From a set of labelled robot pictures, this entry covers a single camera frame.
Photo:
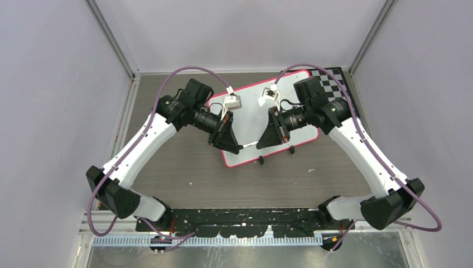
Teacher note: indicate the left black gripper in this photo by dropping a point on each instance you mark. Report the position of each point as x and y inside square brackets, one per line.
[223, 137]

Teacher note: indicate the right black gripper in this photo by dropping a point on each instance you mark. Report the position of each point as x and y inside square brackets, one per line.
[275, 133]

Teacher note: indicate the whiteboard marker pen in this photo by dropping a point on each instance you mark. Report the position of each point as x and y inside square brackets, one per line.
[244, 146]

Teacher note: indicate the pink framed whiteboard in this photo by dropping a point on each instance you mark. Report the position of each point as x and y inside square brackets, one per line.
[250, 121]

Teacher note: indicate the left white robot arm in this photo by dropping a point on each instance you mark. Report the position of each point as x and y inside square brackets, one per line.
[113, 182]

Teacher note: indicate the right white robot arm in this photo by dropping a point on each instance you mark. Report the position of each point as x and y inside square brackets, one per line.
[391, 190]

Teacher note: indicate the black white checkerboard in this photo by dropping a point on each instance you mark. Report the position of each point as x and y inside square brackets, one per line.
[332, 89]

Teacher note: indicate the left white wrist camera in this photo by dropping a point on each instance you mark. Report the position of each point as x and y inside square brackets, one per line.
[230, 103]

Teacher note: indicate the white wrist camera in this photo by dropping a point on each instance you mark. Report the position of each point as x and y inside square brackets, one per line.
[270, 93]
[230, 103]

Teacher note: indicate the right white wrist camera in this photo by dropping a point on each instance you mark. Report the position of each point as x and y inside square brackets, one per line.
[270, 93]

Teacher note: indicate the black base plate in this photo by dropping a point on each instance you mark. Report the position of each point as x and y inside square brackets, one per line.
[245, 223]

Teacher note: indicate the slotted cable duct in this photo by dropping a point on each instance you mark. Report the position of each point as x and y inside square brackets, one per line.
[267, 240]

